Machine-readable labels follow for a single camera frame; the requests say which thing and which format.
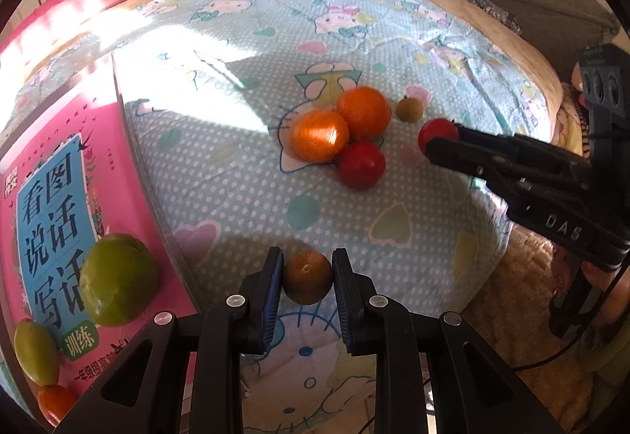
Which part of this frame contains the cartoon cat printed blanket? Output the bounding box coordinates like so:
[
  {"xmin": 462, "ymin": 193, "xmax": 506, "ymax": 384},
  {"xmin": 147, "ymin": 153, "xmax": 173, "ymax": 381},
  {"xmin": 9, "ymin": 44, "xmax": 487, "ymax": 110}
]
[{"xmin": 0, "ymin": 0, "xmax": 517, "ymax": 434}]

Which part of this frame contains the red tomato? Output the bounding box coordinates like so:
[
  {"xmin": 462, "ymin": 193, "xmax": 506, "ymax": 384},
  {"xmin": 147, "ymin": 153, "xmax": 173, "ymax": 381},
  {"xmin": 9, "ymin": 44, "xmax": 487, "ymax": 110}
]
[
  {"xmin": 337, "ymin": 142, "xmax": 387, "ymax": 190},
  {"xmin": 417, "ymin": 118, "xmax": 461, "ymax": 155}
]

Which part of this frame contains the small mandarin orange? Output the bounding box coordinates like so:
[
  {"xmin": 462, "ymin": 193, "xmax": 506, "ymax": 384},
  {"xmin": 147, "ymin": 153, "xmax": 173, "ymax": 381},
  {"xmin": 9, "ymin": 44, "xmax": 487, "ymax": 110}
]
[{"xmin": 282, "ymin": 251, "xmax": 334, "ymax": 306}]

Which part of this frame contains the small yellow tomato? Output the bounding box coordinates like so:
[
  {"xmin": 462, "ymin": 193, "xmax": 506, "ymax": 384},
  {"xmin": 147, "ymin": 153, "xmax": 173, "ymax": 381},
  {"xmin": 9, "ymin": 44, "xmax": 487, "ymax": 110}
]
[{"xmin": 398, "ymin": 94, "xmax": 425, "ymax": 123}]

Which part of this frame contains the dark patterned pillow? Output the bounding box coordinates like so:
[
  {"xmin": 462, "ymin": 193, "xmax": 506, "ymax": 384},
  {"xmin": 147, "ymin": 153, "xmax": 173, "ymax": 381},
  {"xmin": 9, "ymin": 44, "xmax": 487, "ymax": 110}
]
[{"xmin": 445, "ymin": 0, "xmax": 523, "ymax": 34}]

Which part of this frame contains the yellow striped cloth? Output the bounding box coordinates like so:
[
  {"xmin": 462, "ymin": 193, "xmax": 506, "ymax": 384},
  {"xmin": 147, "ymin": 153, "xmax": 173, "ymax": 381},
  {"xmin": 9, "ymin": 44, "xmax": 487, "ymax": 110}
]
[{"xmin": 551, "ymin": 65, "xmax": 596, "ymax": 159}]

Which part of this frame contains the beige fluffy rug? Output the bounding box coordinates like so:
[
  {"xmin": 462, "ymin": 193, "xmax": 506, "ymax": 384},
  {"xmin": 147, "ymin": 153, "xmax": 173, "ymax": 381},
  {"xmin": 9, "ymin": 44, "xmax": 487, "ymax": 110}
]
[{"xmin": 463, "ymin": 227, "xmax": 596, "ymax": 434}]

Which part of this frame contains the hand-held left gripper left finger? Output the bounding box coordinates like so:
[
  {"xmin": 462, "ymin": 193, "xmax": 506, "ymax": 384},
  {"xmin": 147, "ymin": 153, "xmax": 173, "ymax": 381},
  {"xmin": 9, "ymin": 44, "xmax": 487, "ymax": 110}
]
[{"xmin": 56, "ymin": 246, "xmax": 286, "ymax": 434}]

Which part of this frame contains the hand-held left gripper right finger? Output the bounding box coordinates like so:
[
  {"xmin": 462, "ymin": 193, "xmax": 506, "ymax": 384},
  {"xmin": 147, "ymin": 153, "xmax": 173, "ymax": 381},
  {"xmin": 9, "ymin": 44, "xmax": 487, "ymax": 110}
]
[{"xmin": 331, "ymin": 247, "xmax": 567, "ymax": 434}]

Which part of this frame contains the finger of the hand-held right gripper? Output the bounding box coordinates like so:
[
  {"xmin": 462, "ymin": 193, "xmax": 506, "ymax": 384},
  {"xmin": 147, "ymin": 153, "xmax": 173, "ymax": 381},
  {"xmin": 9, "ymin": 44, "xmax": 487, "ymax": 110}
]
[
  {"xmin": 454, "ymin": 122, "xmax": 594, "ymax": 191},
  {"xmin": 424, "ymin": 137, "xmax": 525, "ymax": 211}
]

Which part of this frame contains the small green jujube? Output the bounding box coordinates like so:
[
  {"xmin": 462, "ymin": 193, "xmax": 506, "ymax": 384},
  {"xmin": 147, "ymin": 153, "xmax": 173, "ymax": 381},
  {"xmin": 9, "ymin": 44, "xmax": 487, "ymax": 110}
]
[{"xmin": 14, "ymin": 319, "xmax": 61, "ymax": 386}]

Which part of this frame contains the large green jujube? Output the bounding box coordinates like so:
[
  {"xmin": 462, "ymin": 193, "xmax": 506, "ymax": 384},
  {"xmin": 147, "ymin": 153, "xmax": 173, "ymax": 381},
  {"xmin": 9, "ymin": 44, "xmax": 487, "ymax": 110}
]
[{"xmin": 79, "ymin": 233, "xmax": 159, "ymax": 327}]

